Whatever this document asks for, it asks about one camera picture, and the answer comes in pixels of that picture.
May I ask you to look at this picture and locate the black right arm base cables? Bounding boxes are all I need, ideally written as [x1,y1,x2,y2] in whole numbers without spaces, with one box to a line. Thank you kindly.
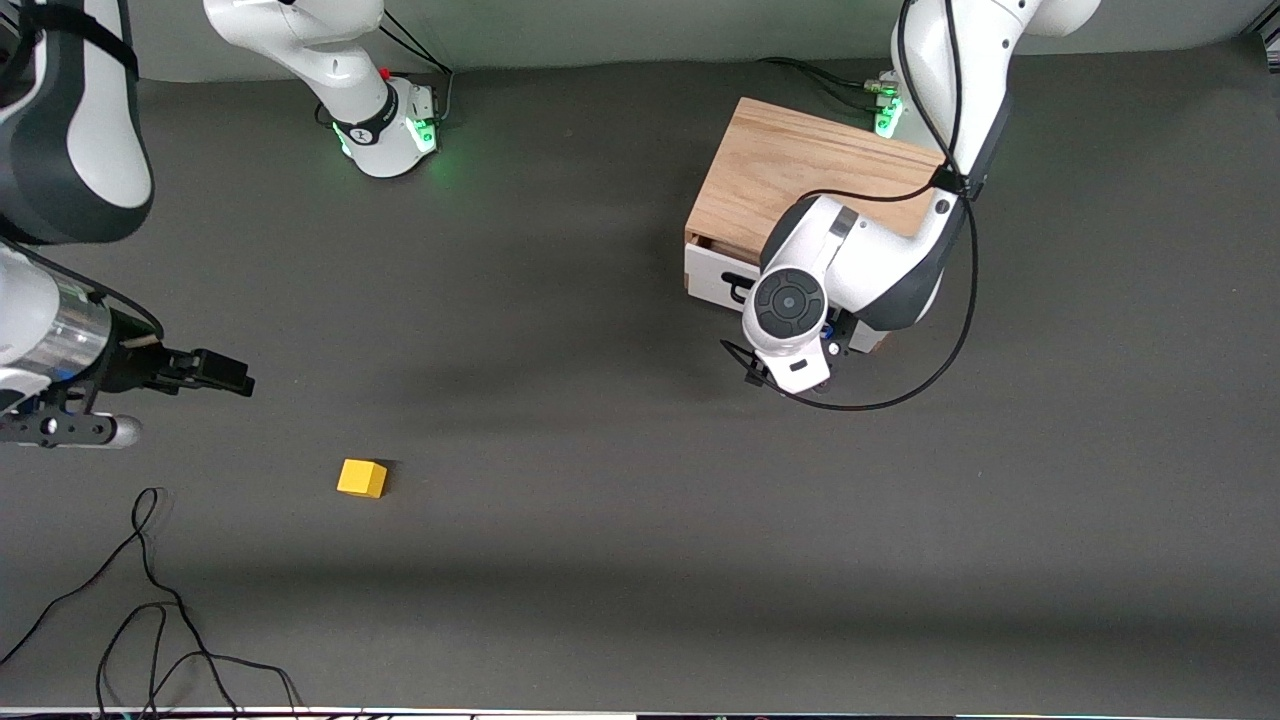
[315,15,456,129]

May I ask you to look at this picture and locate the black left arm base cables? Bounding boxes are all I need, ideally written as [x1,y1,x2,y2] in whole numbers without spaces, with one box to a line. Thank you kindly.
[757,55,901,113]

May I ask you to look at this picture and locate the yellow cube block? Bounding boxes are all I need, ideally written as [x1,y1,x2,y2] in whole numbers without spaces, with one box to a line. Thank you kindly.
[337,459,388,499]

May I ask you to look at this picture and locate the thin black loose cable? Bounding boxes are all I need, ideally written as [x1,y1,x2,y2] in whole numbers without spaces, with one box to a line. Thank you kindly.
[0,487,306,720]

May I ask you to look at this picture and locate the white-front drawer with black handle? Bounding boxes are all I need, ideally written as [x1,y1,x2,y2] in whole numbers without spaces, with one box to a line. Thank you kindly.
[685,240,889,356]

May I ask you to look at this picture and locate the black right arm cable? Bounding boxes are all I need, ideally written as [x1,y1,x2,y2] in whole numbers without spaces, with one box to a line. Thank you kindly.
[0,238,167,343]

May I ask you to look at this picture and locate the wooden drawer cabinet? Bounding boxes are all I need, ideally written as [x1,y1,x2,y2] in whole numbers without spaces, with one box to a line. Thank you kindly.
[685,97,951,356]

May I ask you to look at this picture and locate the dark grey table mat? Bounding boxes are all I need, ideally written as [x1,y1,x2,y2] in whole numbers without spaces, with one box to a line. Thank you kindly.
[0,40,1280,713]

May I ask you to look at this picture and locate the black arm base cables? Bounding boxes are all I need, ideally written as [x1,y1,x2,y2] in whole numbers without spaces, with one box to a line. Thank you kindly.
[315,15,456,129]
[757,55,901,113]

